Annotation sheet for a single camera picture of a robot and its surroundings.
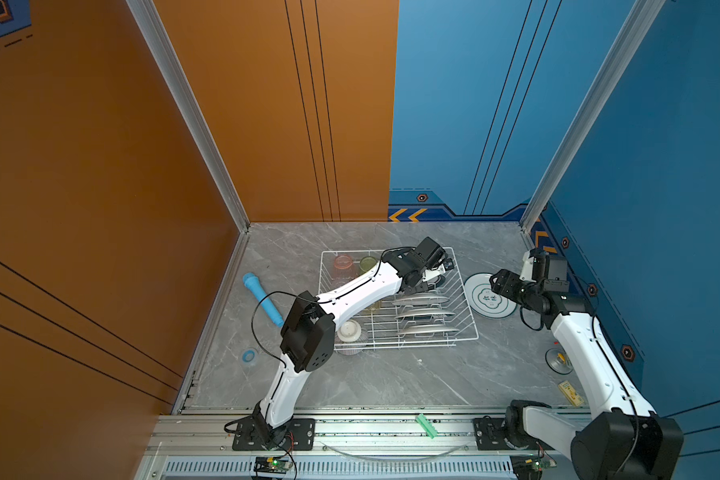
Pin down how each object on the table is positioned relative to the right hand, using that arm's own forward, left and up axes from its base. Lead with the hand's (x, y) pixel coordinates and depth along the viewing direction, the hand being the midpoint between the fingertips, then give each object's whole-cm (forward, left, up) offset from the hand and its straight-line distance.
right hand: (500, 282), depth 82 cm
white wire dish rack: (-4, +16, -12) cm, 20 cm away
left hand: (+7, +23, -2) cm, 24 cm away
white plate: (+4, -1, -16) cm, 17 cm away
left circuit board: (-40, +60, -18) cm, 74 cm away
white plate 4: (-10, +20, -8) cm, 23 cm away
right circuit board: (-40, -1, -19) cm, 44 cm away
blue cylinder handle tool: (+11, +77, -13) cm, 78 cm away
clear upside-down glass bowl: (-10, +42, -9) cm, 44 cm away
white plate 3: (-7, +21, -4) cm, 22 cm away
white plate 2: (0, +21, -9) cm, 23 cm away
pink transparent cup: (+10, +45, -7) cm, 46 cm away
